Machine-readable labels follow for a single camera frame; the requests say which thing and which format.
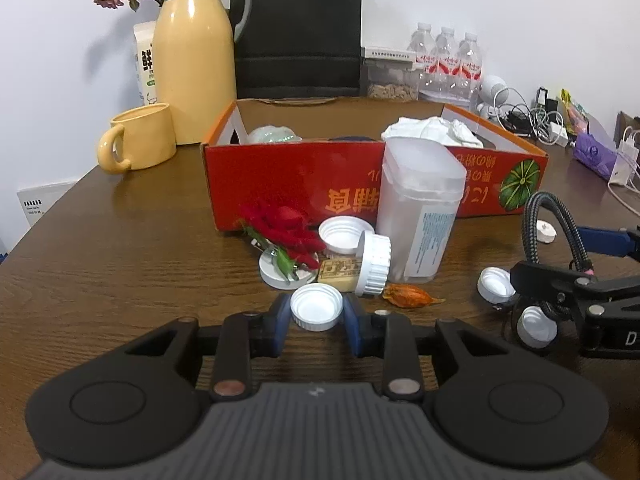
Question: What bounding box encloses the white cloth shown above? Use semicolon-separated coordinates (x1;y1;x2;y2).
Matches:
381;116;485;150

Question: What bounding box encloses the yellow mug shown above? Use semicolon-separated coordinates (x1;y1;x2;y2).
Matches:
97;102;177;175

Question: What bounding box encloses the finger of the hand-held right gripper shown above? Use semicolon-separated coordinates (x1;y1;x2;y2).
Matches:
510;260;640;318
575;227;640;263

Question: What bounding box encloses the yellow thermos jug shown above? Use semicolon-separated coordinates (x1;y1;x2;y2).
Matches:
152;0;252;146

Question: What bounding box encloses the brown paper bag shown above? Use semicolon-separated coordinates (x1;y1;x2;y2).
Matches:
616;110;640;148

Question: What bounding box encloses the open white bottle cap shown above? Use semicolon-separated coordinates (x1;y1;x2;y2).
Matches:
318;216;376;256

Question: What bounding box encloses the tangle of charger cables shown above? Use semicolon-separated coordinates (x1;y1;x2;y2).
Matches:
492;85;556;138

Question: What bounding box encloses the white charging cable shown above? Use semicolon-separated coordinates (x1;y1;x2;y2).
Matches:
607;182;640;218

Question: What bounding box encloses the iridescent plastic wrap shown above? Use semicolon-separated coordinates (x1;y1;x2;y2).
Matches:
246;125;302;144

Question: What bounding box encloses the white wall charger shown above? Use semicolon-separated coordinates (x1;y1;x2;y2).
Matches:
609;127;640;186

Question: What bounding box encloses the colourful snack bag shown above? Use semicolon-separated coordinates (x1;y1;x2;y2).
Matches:
560;89;591;136

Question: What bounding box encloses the purple tissue box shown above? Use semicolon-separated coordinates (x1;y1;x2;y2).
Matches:
572;117;621;181

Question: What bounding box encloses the small white desk fan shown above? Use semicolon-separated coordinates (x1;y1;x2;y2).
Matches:
475;75;513;118

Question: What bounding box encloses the flat white box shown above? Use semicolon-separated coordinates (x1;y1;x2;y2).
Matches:
361;46;426;67

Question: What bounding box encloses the red rose ornament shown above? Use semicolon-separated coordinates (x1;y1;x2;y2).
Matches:
235;204;325;290

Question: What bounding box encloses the white wall box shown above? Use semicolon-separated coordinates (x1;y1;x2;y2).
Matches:
16;177;78;228

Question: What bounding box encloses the clear water bottle red label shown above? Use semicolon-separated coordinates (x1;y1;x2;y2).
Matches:
434;26;458;98
412;22;437;93
455;32;483;108

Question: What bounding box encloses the red cardboard box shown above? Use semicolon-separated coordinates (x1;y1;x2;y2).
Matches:
201;97;550;232

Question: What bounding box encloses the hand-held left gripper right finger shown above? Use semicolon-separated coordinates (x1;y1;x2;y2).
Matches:
344;294;506;401

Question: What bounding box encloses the white ribbed bottle cap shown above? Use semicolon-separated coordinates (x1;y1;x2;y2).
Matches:
476;266;517;305
516;305;558;348
290;284;345;332

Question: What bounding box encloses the translucent plastic container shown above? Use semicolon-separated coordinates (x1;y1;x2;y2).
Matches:
375;137;467;283

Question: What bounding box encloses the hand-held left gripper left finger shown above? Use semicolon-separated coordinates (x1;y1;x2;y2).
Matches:
127;294;292;401

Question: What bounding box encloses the black paper bag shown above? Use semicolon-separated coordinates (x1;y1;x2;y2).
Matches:
231;0;363;100

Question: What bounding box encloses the grey braided cable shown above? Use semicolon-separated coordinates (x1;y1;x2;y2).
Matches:
521;191;597;275

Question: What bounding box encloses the clear food container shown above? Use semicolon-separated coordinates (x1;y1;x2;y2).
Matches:
366;62;421;101

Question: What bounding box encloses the white pill bottle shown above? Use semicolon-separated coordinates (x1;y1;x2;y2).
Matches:
320;231;392;297

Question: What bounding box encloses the white milk carton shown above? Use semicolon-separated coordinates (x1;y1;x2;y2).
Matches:
132;21;160;106

